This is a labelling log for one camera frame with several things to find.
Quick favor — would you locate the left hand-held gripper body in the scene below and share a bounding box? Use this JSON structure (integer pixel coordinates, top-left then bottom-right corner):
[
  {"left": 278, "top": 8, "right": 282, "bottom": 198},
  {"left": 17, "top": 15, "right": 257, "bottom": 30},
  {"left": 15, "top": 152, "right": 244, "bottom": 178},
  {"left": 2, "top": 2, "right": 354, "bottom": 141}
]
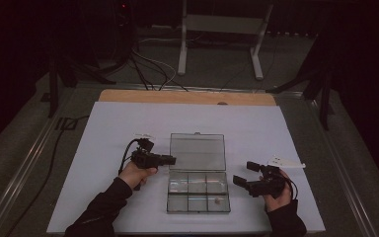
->
[{"left": 130, "top": 132, "right": 161, "bottom": 170}]

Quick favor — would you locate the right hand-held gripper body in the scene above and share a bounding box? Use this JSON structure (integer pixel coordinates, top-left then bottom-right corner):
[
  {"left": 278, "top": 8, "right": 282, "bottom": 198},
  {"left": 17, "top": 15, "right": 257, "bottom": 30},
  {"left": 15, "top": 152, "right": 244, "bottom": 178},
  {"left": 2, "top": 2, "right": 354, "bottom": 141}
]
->
[{"left": 248, "top": 155, "right": 306, "bottom": 199}]

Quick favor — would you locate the long black floor cable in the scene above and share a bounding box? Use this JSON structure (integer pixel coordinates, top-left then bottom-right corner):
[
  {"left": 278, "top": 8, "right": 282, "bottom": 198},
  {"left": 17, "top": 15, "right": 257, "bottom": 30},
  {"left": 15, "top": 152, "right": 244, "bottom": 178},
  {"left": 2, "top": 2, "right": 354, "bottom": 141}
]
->
[{"left": 4, "top": 115, "right": 90, "bottom": 237}]

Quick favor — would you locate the metal floor rail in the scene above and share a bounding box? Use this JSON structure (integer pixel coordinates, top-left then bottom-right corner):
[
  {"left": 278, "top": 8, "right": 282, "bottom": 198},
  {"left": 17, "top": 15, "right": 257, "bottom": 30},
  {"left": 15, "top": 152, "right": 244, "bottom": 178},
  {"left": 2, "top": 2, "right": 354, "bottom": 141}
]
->
[
  {"left": 304, "top": 98, "right": 379, "bottom": 237},
  {"left": 0, "top": 86, "right": 77, "bottom": 237}
]

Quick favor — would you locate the person's left hand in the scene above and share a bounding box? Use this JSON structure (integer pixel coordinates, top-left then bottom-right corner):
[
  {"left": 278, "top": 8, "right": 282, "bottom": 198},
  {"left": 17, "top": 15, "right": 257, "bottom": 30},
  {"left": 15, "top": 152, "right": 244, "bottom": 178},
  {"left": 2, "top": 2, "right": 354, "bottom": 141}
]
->
[{"left": 118, "top": 161, "right": 158, "bottom": 191}]

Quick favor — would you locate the person's right hand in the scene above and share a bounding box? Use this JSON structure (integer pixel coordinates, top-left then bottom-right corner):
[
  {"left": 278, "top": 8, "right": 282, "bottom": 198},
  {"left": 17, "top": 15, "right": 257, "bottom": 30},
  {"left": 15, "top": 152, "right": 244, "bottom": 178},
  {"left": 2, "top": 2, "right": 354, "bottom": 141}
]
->
[{"left": 264, "top": 169, "right": 293, "bottom": 213}]

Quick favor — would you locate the white floor cable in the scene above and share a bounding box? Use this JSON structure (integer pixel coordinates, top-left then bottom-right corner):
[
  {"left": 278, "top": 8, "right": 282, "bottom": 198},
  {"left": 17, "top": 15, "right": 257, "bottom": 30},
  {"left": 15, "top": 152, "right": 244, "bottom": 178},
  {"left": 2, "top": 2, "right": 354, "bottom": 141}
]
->
[{"left": 131, "top": 38, "right": 179, "bottom": 91}]

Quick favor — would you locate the white table sheet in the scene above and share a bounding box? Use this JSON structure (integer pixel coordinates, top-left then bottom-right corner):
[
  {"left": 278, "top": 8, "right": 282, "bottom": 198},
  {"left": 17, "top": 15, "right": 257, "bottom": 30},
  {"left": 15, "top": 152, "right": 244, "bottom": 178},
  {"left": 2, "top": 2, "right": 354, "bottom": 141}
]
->
[{"left": 46, "top": 101, "right": 326, "bottom": 235}]

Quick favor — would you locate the black floor cable bundle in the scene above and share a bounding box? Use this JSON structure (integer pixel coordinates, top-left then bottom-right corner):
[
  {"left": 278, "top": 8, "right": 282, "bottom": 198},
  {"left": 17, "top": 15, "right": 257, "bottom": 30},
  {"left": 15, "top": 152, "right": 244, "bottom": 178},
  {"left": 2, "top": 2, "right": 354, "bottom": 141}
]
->
[{"left": 126, "top": 48, "right": 190, "bottom": 93}]

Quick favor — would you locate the white metal stand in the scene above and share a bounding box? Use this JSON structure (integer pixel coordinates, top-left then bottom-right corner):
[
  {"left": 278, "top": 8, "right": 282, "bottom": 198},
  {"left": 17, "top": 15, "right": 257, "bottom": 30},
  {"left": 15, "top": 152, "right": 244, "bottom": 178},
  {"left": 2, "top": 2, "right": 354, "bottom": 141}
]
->
[{"left": 177, "top": 0, "right": 274, "bottom": 81}]

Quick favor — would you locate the black tripod stand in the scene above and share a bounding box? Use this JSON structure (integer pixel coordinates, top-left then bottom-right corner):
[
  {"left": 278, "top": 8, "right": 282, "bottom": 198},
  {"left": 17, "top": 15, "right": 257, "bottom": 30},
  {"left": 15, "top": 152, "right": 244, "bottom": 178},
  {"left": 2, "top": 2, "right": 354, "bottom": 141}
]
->
[
  {"left": 265, "top": 33, "right": 336, "bottom": 131},
  {"left": 40, "top": 53, "right": 116, "bottom": 119}
]

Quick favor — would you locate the dark device with red light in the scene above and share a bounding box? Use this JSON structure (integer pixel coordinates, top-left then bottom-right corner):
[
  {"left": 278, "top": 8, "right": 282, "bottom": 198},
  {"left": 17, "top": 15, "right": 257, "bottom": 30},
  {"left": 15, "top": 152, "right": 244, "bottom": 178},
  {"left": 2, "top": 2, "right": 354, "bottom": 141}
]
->
[{"left": 112, "top": 0, "right": 136, "bottom": 31}]

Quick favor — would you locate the clear plastic compartment box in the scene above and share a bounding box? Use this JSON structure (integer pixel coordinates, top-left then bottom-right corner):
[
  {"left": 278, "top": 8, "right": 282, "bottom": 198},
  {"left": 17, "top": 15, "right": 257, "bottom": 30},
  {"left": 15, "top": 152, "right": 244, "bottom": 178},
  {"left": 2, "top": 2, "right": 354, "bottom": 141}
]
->
[{"left": 166, "top": 132, "right": 231, "bottom": 214}]

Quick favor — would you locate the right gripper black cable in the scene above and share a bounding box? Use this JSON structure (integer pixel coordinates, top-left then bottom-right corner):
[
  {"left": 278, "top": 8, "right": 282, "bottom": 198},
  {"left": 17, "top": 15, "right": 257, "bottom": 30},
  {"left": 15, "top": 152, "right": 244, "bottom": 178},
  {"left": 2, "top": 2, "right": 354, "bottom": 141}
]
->
[{"left": 284, "top": 177, "right": 300, "bottom": 201}]

